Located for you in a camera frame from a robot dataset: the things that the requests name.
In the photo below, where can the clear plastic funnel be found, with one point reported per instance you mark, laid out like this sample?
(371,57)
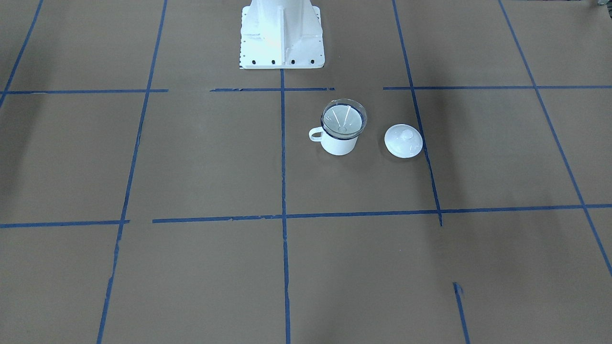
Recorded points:
(344,119)

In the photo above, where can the white round mug lid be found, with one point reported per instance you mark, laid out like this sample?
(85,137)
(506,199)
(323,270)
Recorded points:
(403,141)

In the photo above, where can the white enamel mug blue rim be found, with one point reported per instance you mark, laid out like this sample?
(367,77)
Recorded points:
(330,144)

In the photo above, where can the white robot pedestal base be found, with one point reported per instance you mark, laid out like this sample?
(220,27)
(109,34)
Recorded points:
(281,34)

